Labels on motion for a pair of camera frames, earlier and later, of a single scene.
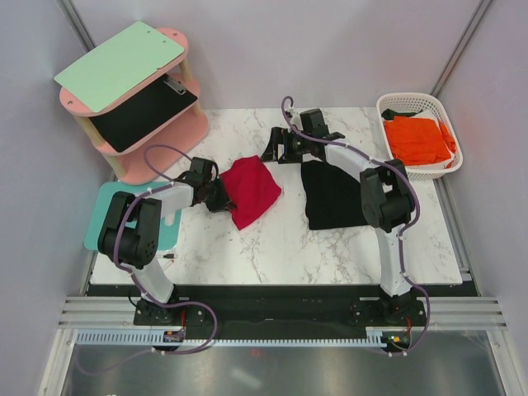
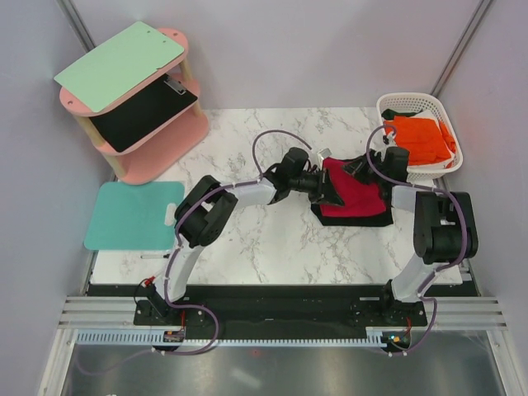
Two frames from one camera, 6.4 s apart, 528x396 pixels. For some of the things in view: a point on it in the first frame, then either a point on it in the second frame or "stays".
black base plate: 284,313 stays
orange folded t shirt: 416,142 stays
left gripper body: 215,199 -> 313,185
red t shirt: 252,187 -> 360,197
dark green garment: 390,115 stays
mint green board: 139,53 stays
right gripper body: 294,144 -> 365,172
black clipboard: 163,101 stays
